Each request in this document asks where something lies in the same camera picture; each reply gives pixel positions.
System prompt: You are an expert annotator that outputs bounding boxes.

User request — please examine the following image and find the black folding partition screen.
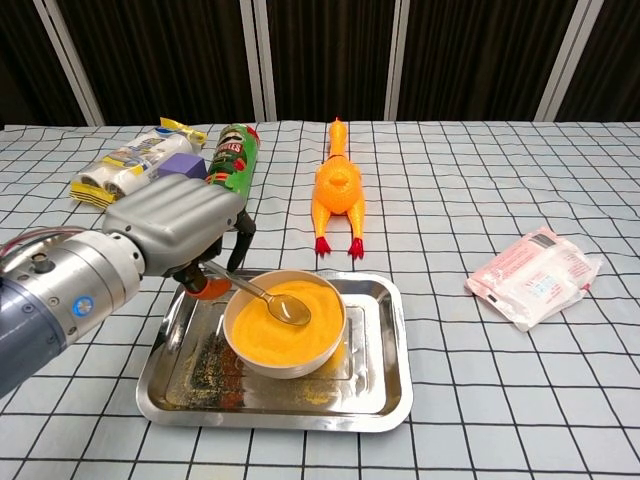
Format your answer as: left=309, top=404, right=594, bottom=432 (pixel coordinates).
left=0, top=0, right=640, bottom=127

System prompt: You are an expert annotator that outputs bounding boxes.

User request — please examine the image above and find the orange rubber chicken toy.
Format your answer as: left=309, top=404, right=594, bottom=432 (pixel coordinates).
left=311, top=117, right=368, bottom=259

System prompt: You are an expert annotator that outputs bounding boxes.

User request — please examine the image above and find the rectangular stainless steel tray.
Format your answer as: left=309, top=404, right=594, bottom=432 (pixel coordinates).
left=135, top=269, right=414, bottom=434

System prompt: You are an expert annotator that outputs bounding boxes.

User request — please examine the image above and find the white round bowl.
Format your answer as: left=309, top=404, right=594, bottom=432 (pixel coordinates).
left=222, top=269, right=347, bottom=380

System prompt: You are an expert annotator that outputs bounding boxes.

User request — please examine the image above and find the small metal spoon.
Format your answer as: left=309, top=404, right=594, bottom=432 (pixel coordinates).
left=202, top=259, right=313, bottom=328

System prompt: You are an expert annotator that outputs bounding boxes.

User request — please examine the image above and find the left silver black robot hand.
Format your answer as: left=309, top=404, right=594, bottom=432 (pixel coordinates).
left=102, top=174, right=257, bottom=301

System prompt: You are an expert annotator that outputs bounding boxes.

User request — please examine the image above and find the white yellow bag roll pack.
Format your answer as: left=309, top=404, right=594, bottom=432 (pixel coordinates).
left=68, top=117, right=208, bottom=209

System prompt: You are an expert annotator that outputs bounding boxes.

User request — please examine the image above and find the blue checked tablecloth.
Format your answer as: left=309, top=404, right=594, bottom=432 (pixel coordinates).
left=0, top=119, right=640, bottom=480

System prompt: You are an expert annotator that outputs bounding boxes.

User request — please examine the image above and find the green Pringles can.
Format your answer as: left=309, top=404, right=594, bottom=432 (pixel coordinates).
left=205, top=123, right=264, bottom=202

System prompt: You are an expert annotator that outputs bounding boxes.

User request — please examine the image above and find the purple foam cube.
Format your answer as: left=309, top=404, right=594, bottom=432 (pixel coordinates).
left=157, top=152, right=207, bottom=181

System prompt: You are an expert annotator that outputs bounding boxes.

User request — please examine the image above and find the pink white plastic packet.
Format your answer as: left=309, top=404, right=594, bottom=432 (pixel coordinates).
left=464, top=226, right=604, bottom=333

